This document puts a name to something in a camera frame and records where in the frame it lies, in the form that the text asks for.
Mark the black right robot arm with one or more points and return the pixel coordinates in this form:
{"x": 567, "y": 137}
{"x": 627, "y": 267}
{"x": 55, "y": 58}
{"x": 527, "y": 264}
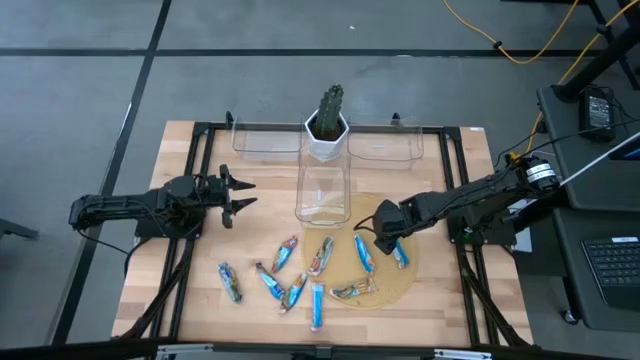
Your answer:
{"x": 475, "y": 192}

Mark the black power adapter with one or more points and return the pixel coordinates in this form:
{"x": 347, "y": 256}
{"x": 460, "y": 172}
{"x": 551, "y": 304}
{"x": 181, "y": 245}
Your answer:
{"x": 597, "y": 112}

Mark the black stand pole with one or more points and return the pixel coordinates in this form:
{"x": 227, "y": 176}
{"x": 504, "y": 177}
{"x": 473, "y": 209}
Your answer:
{"x": 600, "y": 62}

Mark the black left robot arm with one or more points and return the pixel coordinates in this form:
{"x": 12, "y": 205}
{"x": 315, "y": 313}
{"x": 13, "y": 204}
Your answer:
{"x": 115, "y": 205}

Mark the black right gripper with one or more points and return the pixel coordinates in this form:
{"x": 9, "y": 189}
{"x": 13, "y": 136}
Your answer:
{"x": 392, "y": 220}

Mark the red and blue granola bar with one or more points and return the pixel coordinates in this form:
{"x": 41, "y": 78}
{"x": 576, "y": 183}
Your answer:
{"x": 284, "y": 254}

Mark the orange multicoloured granola bar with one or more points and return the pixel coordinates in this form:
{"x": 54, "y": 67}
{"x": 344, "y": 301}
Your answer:
{"x": 321, "y": 256}
{"x": 352, "y": 289}

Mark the green cactus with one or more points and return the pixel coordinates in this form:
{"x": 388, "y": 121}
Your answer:
{"x": 330, "y": 110}

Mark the white hexagonal plant pot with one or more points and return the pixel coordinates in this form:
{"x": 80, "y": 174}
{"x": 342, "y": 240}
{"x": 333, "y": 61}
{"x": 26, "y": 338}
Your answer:
{"x": 325, "y": 149}

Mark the dark blue granola bar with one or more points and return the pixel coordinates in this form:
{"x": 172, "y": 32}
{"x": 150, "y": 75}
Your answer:
{"x": 271, "y": 284}

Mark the round woven yellow placemat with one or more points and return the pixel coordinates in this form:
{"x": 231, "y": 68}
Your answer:
{"x": 345, "y": 260}

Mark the black front crossbar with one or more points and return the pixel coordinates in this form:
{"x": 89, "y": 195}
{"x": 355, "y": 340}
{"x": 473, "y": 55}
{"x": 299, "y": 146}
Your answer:
{"x": 75, "y": 350}

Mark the black keyboard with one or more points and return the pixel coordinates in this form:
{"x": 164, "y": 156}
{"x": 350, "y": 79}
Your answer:
{"x": 617, "y": 270}

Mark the green brown granola bar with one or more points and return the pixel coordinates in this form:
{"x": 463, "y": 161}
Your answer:
{"x": 230, "y": 282}

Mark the long light blue granola bar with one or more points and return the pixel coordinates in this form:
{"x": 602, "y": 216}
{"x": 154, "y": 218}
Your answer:
{"x": 317, "y": 305}

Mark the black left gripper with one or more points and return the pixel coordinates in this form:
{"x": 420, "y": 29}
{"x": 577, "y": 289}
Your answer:
{"x": 215, "y": 192}

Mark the black desk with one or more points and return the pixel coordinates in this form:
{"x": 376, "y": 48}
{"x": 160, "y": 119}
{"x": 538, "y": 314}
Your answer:
{"x": 590, "y": 190}

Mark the blue green orange granola bar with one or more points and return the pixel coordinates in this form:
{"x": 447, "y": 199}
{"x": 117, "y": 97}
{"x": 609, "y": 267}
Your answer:
{"x": 294, "y": 292}

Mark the tall clear plastic bin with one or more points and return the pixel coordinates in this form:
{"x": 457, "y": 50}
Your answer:
{"x": 322, "y": 200}

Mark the black aluminium table frame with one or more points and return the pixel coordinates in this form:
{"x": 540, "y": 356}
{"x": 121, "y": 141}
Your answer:
{"x": 200, "y": 129}

